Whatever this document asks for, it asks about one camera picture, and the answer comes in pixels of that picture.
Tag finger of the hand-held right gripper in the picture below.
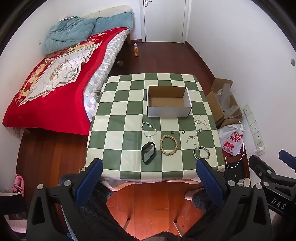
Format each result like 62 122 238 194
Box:
279 149 296 173
248 154 279 184

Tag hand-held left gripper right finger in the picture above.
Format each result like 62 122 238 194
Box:
183 159 272 241

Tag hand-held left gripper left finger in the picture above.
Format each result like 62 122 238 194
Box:
26 158 130 241

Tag black wristband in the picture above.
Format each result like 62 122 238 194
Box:
142 141 156 164

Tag silver necklace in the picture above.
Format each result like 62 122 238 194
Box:
194 115 210 129

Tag white cardboard box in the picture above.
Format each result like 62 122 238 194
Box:
146 85 193 118

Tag person's foot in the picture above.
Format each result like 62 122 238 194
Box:
184 188 204 201

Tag black floor device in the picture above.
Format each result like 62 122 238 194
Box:
224 159 248 181

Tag person's dark fleece pants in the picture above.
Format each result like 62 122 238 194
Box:
58 173 232 241

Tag white plastic bag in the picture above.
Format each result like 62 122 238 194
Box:
217 122 245 156

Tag green checkered tablecloth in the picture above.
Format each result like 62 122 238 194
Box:
84 73 226 192

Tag pink slippers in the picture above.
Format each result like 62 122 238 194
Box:
11 175 25 197

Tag clear bubble wrap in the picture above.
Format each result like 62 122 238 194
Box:
216 83 242 118

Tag brown cardboard box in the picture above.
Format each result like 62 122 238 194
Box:
206 78 243 128

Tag bed with red quilt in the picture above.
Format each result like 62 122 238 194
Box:
3 27 129 136

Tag pastel checkered bed sheet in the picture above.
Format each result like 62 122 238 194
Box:
83 35 126 123

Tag blue duvet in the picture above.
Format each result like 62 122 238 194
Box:
43 10 135 55

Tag white door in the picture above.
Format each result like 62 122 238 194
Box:
140 0 191 43

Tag white charging cable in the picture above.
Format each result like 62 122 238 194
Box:
225 139 259 168

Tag silver curb chain bracelet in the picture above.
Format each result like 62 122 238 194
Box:
193 144 210 160

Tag white wall power strip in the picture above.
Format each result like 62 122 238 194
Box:
243 105 265 155

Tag wooden bead bracelet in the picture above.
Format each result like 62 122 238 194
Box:
160 135 178 156

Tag silver beaded bracelet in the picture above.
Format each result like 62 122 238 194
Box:
141 122 158 138

